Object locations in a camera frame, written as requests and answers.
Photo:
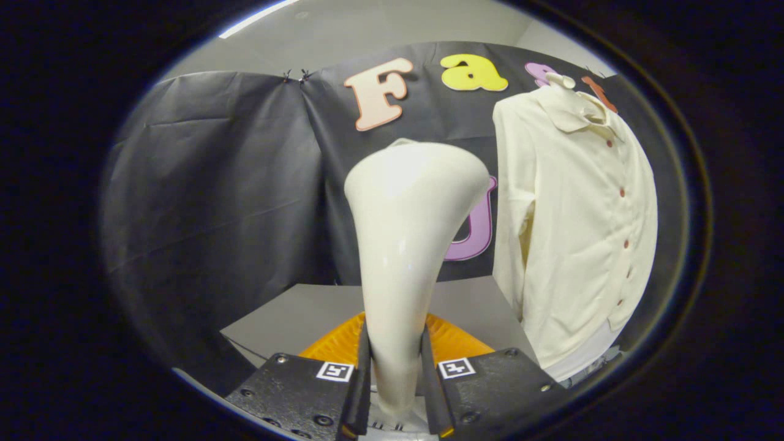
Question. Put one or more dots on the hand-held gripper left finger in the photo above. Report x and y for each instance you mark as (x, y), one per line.
(343, 398)

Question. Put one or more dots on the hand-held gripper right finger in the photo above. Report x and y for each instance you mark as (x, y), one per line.
(465, 392)

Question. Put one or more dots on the white garment steamer head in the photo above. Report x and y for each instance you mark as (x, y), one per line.
(404, 245)

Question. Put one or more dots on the cream button-up shirt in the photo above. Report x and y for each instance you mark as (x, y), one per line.
(569, 233)

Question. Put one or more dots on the grey drawer cabinet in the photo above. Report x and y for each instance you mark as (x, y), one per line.
(306, 312)

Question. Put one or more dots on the white plastic hanger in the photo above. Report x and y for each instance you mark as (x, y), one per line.
(560, 79)

